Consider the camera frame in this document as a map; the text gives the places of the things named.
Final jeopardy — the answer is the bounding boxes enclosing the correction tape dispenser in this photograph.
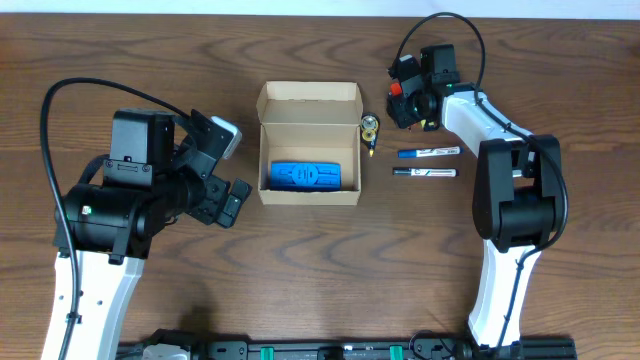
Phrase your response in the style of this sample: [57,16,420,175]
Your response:
[360,112,380,157]

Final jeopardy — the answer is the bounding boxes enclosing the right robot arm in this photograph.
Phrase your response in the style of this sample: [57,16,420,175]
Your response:
[387,44,568,359]

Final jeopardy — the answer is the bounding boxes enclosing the orange highlighter pen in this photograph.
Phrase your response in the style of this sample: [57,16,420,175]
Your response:
[390,83,403,96]

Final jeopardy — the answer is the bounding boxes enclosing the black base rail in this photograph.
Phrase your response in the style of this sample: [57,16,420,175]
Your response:
[117,327,579,360]

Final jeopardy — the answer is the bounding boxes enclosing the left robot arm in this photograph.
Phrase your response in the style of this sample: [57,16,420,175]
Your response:
[42,109,252,359]

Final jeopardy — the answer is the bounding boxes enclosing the brown cardboard box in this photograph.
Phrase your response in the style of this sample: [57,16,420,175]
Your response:
[256,81,363,205]

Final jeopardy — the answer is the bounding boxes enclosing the blue whiteboard marker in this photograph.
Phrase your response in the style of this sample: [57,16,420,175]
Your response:
[397,146,463,159]

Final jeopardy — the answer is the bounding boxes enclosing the blue plastic stapler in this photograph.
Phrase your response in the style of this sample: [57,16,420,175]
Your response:
[269,162,341,192]

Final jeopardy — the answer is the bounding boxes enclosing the black whiteboard marker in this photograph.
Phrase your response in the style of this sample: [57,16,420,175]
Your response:
[392,168,458,178]

